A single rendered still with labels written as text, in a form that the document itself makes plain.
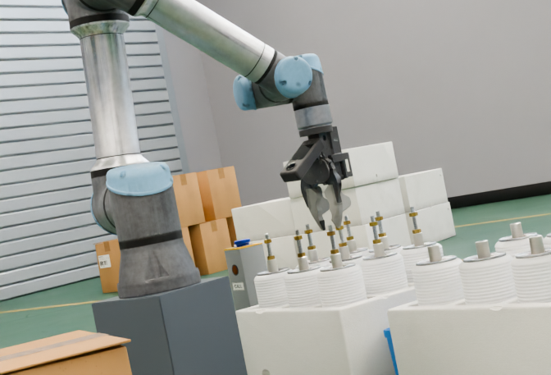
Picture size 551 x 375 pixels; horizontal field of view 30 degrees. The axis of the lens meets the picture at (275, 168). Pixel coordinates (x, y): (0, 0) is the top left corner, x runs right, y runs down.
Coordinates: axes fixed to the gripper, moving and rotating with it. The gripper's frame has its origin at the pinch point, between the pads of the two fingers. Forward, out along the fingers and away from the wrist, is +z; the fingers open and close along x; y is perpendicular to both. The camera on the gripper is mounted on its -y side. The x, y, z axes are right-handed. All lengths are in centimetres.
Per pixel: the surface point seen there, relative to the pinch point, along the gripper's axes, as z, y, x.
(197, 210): -3, 254, 294
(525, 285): 14, -17, -51
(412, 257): 11.2, 18.7, -6.3
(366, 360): 27.9, -4.7, -6.6
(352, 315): 18.5, -5.7, -6.3
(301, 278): 10.7, -0.8, 9.3
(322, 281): 11.4, -4.1, 1.0
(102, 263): 17, 221, 347
